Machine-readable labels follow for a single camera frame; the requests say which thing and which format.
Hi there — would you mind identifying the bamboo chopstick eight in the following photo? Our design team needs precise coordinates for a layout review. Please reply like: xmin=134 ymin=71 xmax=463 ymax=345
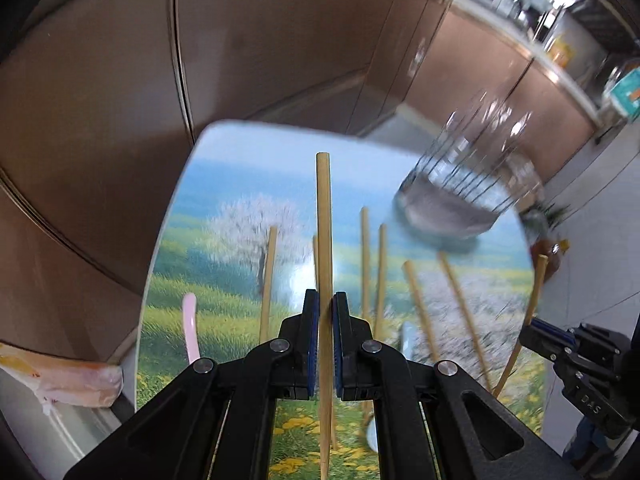
xmin=492 ymin=255 xmax=548 ymax=398

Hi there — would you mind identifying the bamboo chopstick six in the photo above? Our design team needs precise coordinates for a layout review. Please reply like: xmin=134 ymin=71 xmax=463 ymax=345
xmin=402 ymin=260 xmax=440 ymax=362

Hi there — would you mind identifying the bamboo chopstick five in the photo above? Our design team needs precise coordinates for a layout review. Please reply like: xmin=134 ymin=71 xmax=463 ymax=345
xmin=373 ymin=223 xmax=387 ymax=340

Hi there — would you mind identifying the bamboo chopstick seven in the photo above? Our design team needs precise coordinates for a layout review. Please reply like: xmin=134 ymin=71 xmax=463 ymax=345
xmin=437 ymin=252 xmax=492 ymax=392

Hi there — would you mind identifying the bamboo chopstick one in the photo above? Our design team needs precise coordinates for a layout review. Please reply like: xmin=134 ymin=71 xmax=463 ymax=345
xmin=259 ymin=226 xmax=278 ymax=342

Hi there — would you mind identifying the bamboo chopstick three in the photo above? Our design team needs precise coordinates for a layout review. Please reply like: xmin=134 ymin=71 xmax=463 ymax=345
xmin=312 ymin=234 xmax=320 ymax=291

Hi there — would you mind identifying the bamboo chopstick two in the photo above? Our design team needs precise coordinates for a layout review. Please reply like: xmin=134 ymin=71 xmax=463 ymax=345
xmin=316 ymin=153 xmax=333 ymax=480

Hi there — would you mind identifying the teal tissue pack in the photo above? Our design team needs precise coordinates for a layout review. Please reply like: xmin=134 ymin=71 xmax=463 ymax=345
xmin=603 ymin=66 xmax=639 ymax=122

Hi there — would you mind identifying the yellow oil bottle counter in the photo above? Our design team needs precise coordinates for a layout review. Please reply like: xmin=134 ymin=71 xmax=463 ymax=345
xmin=546 ymin=35 xmax=575 ymax=68

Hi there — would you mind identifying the wire utensil basket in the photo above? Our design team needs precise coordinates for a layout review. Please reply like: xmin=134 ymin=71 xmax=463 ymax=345
xmin=401 ymin=89 xmax=542 ymax=214

